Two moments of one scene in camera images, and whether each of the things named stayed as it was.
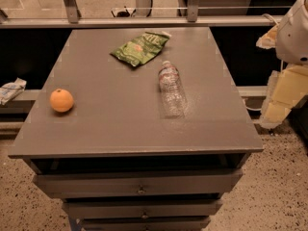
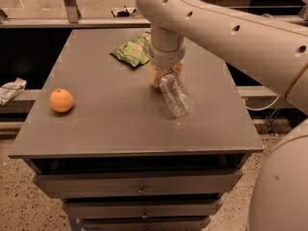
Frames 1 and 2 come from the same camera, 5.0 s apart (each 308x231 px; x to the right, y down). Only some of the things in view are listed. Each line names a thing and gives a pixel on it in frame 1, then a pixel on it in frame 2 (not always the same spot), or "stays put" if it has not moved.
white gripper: (294, 38) → (166, 59)
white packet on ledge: (12, 89) stays put
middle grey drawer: (142, 208) stays put
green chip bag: (141, 50) stays put
